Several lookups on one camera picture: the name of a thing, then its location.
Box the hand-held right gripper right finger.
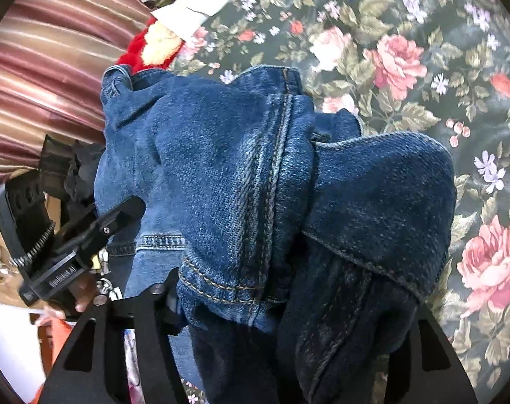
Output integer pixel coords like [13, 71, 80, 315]
[383, 303, 479, 404]

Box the pink patterned cloth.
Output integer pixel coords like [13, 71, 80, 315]
[122, 328, 205, 404]

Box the orange plastic bag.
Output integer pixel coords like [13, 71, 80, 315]
[36, 317, 76, 388]

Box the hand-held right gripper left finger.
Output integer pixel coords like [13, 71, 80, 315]
[38, 267, 190, 404]

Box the dark floral blanket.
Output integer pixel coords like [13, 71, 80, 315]
[166, 0, 510, 404]

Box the person's left hand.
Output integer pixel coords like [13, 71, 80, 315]
[46, 275, 98, 321]

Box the maroon striped curtain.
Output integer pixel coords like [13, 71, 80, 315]
[0, 0, 155, 186]

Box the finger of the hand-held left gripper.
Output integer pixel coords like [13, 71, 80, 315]
[93, 196, 147, 237]

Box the white cloth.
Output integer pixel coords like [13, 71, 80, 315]
[156, 0, 260, 36]

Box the blue denim jacket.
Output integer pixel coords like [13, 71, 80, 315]
[93, 64, 458, 404]

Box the red and cream plush toy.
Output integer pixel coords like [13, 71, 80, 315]
[116, 17, 184, 76]

